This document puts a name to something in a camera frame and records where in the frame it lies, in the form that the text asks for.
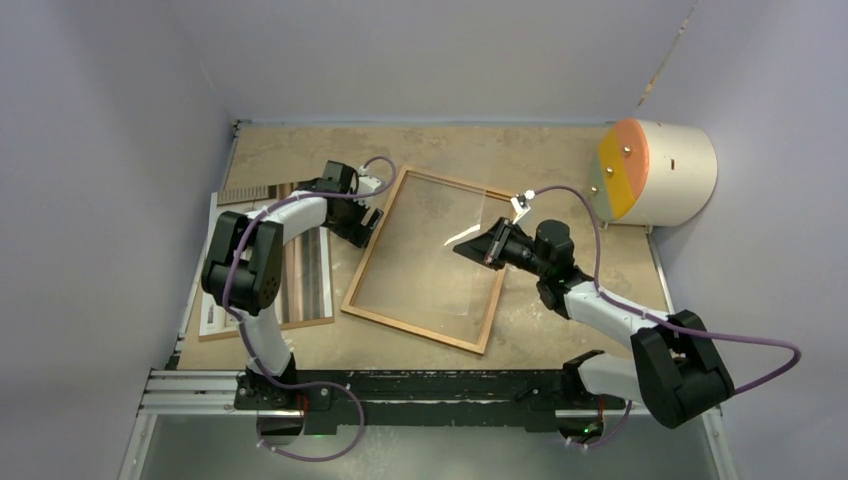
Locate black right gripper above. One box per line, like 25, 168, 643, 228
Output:
453, 218, 549, 278

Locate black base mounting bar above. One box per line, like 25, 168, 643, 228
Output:
234, 368, 625, 435

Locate aluminium rail frame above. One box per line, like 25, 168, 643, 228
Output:
120, 369, 737, 479

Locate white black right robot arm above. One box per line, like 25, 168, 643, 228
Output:
452, 218, 735, 429

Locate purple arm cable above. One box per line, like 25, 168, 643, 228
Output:
513, 185, 803, 452
220, 156, 397, 464

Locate wooden picture frame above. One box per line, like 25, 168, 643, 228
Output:
341, 166, 512, 355

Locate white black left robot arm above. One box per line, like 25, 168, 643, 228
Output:
200, 157, 398, 409

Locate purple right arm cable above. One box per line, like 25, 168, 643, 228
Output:
513, 185, 803, 452

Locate cream cylinder with coloured lid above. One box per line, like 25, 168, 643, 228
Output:
589, 118, 718, 227

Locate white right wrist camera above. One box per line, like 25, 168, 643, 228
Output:
510, 190, 536, 225

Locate clear acrylic sheet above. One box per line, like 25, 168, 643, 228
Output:
350, 168, 511, 321

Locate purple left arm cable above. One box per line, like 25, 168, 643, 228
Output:
220, 156, 397, 464

